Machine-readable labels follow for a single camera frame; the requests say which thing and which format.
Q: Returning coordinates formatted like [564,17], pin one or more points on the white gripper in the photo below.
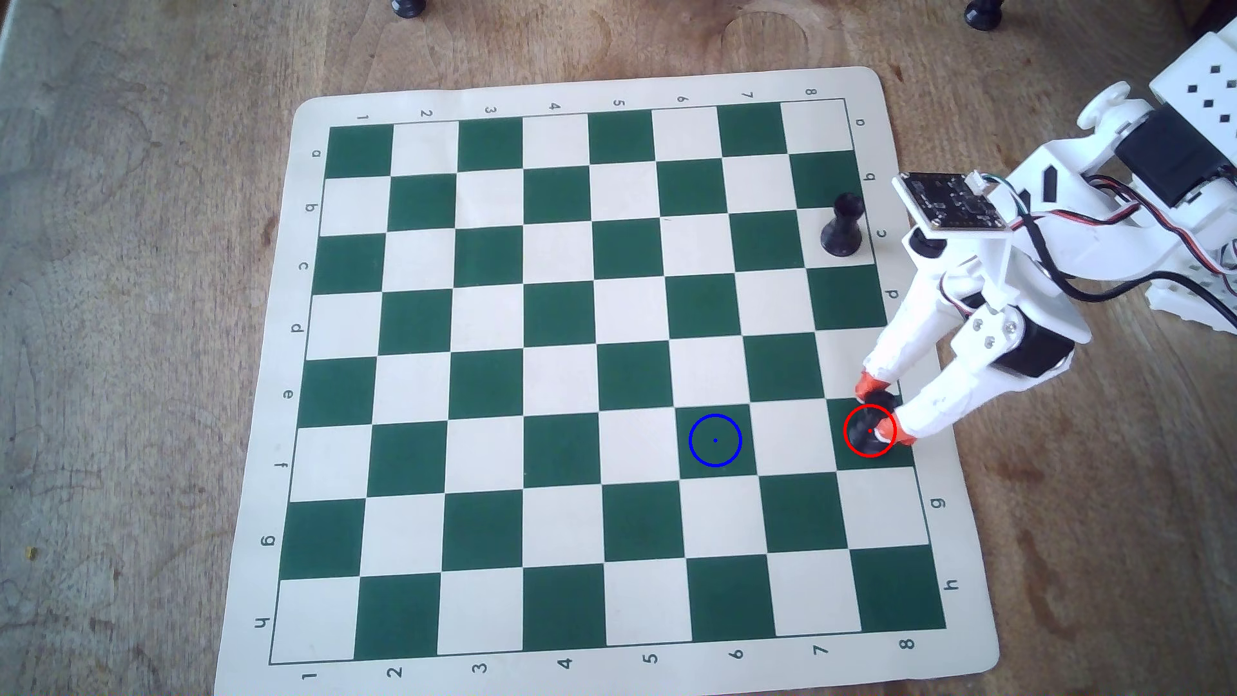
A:
[989,336]

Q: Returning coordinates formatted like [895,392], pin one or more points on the black chess pawn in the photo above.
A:
[875,437]
[844,232]

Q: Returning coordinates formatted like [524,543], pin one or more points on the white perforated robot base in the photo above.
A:
[1198,302]

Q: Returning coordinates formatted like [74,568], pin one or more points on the black chess piece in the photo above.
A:
[408,7]
[984,13]

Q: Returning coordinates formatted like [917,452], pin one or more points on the green and cream chess mat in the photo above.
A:
[541,387]

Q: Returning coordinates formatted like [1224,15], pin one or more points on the black camera circuit board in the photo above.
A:
[955,201]

